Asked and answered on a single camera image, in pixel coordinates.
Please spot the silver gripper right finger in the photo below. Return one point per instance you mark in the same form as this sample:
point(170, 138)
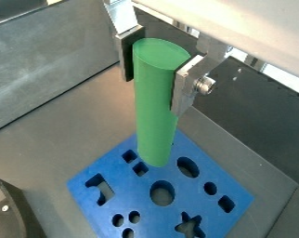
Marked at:
point(190, 77)

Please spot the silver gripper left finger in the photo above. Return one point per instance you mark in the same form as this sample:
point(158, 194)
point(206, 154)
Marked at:
point(129, 31)

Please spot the green oval peg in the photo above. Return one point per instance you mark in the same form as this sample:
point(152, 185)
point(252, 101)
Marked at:
point(156, 58)

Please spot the blue shape sorting board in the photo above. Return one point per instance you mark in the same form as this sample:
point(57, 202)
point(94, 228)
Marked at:
point(184, 200)

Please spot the black curved fixture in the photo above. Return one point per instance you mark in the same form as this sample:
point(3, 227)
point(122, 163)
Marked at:
point(17, 219)

